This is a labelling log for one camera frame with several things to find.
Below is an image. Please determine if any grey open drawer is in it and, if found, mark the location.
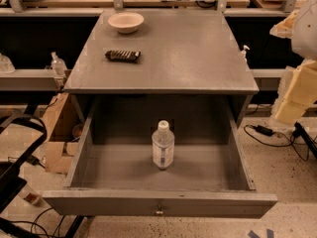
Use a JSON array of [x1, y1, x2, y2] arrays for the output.
[[44, 95, 277, 218]]

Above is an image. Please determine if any dark striped snack bar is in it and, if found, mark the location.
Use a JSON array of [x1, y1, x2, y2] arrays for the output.
[[105, 50, 141, 63]]

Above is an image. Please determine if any clear soap dispenser bottle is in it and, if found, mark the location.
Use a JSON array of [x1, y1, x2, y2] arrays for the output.
[[51, 52, 66, 76]]

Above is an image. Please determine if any metal drawer knob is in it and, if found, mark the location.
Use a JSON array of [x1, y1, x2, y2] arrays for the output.
[[155, 205, 164, 216]]

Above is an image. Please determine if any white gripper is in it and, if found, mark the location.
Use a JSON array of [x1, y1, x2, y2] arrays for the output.
[[273, 60, 317, 125]]

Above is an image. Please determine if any clear plastic container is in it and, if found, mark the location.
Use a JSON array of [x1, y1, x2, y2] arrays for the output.
[[0, 53, 15, 73]]

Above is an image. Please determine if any cardboard box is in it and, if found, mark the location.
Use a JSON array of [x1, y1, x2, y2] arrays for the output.
[[41, 93, 78, 174]]

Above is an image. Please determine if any black chair frame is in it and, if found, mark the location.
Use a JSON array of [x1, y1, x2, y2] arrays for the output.
[[0, 113, 48, 212]]

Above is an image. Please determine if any white paper bowl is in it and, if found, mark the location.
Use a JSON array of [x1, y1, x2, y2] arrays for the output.
[[108, 12, 144, 34]]

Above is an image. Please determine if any clear plastic water bottle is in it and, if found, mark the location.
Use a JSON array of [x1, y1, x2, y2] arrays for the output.
[[152, 120, 175, 170]]

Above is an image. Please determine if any grey wooden cabinet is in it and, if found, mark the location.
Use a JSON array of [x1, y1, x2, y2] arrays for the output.
[[64, 9, 259, 122]]

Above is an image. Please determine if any black power adapter cable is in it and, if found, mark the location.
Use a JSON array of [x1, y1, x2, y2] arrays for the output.
[[243, 124, 311, 163]]

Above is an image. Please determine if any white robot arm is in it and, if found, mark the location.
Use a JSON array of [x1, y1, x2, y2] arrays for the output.
[[269, 0, 317, 126]]

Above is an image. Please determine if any white pump dispenser bottle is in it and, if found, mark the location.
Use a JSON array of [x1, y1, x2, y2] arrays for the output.
[[241, 45, 250, 62]]

